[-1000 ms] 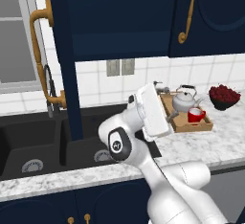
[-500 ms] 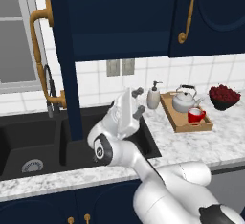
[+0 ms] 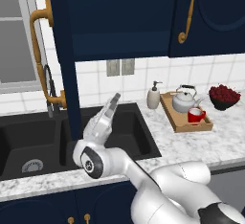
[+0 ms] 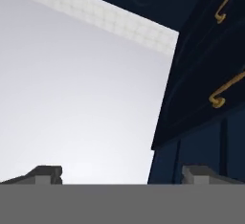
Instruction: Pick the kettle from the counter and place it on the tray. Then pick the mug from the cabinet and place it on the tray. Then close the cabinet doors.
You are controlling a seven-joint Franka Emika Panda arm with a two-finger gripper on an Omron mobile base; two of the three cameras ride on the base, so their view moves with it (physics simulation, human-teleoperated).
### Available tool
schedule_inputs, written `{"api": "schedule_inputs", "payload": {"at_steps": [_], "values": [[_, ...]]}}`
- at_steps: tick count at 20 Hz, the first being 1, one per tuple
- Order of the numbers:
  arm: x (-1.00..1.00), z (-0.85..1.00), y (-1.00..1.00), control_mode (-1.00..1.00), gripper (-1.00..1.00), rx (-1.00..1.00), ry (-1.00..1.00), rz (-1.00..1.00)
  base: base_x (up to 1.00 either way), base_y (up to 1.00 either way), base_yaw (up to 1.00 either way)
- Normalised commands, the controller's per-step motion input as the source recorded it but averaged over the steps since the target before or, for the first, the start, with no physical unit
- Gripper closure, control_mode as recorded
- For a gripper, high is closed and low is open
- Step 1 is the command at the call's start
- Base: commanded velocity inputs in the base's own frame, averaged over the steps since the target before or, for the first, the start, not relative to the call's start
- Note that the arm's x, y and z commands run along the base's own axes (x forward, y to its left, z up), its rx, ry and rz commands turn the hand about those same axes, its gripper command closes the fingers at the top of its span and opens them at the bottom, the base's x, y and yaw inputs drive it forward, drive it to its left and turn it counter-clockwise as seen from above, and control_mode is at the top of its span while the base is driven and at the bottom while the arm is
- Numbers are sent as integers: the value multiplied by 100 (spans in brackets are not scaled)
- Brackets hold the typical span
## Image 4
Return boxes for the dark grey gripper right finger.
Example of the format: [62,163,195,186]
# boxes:
[181,165,245,186]

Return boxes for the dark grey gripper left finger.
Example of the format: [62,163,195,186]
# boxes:
[0,165,63,186]

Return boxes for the dark blue cabinet body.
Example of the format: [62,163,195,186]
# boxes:
[146,104,245,186]

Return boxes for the dark blue cabinet door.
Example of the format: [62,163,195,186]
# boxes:
[150,0,245,150]

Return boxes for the brass cabinet door handle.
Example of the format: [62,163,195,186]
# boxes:
[208,70,245,109]
[214,0,245,25]

